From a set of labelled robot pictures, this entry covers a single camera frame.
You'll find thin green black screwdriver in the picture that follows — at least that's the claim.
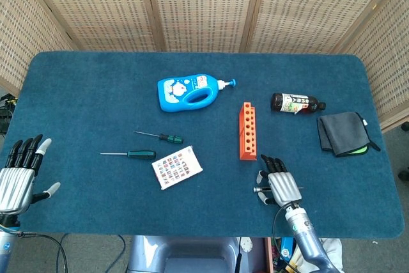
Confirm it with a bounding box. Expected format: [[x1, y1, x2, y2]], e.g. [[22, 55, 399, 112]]
[[134, 130, 185, 144]]

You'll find blue carpet table cover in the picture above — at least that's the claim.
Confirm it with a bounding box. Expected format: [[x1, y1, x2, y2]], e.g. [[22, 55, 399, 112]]
[[0, 51, 406, 239]]

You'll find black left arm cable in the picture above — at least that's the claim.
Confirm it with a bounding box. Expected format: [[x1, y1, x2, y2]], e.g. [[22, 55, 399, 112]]
[[15, 233, 68, 273]]

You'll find blue detergent pump bottle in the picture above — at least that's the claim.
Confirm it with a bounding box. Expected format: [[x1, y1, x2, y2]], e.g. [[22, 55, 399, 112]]
[[157, 73, 237, 113]]

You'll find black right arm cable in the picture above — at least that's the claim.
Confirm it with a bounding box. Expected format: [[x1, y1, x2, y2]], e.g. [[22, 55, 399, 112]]
[[272, 204, 301, 273]]

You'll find silver black precision screwdriver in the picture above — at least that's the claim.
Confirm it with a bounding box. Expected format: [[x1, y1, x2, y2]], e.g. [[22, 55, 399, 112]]
[[253, 186, 305, 193]]

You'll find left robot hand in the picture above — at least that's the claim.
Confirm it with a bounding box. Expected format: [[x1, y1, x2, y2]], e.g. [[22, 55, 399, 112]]
[[0, 134, 61, 215]]

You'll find black equipment with yellow parts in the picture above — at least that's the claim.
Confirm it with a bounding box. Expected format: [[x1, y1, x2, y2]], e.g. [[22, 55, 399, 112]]
[[0, 93, 17, 136]]

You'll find small blue box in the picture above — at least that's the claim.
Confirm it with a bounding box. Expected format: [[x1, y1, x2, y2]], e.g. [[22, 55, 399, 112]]
[[280, 237, 293, 263]]

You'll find blue floor cable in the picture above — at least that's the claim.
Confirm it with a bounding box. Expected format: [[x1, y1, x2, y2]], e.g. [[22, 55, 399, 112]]
[[105, 235, 126, 273]]

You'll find white picture card box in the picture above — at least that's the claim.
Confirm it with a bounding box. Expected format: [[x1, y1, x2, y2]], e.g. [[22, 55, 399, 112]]
[[151, 145, 204, 191]]

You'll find orange perforated block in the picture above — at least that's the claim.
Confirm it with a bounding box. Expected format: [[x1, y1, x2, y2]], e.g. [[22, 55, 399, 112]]
[[238, 102, 258, 161]]

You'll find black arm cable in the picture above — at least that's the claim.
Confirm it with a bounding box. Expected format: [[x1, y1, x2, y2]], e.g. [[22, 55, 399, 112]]
[[15, 233, 68, 273], [272, 204, 301, 273]]

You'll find blue grey robot torso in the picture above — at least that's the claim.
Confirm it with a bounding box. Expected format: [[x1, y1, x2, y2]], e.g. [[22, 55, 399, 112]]
[[127, 235, 268, 273]]

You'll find thick green black screwdriver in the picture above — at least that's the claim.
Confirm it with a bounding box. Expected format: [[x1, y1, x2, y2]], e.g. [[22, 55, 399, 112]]
[[100, 150, 157, 159]]

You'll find woven wooden folding screen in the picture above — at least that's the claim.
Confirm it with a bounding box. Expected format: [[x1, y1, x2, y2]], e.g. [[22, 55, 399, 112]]
[[0, 0, 409, 133]]

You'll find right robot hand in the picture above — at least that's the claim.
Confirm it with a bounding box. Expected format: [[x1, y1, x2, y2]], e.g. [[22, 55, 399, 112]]
[[256, 153, 303, 207]]

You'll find grey microfibre cloth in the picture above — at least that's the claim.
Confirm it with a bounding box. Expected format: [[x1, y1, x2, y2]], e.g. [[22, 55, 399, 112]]
[[316, 111, 382, 158]]

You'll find brown glass bottle with label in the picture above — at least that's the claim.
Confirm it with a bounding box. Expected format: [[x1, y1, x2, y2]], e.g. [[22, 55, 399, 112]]
[[270, 93, 327, 116]]

